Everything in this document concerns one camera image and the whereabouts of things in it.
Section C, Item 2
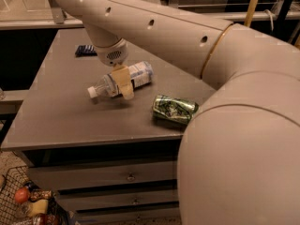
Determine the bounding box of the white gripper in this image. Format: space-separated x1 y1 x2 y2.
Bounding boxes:
94 38 134 100

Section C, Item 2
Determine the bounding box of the blue label plastic bottle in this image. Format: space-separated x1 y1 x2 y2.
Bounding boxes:
87 61 154 99

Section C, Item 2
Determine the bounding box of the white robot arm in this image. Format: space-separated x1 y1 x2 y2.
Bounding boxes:
56 0 300 225

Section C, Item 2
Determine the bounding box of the green crushed soda can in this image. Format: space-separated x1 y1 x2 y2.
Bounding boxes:
152 95 199 125

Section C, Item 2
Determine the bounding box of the metal railing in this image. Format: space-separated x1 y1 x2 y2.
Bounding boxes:
0 0 300 30

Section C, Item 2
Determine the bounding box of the grey drawer cabinet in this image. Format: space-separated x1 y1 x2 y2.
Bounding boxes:
2 29 214 225

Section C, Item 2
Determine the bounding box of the red round fruit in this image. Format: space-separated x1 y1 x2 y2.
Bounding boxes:
14 187 30 203

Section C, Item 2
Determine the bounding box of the yellow item in basket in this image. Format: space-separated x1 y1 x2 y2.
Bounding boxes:
27 200 49 217

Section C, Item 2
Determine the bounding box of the yellow wooden ladder frame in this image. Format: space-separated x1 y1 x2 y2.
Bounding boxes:
244 0 259 27

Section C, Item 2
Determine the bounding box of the wire basket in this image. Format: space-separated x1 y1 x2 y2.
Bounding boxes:
0 166 69 225

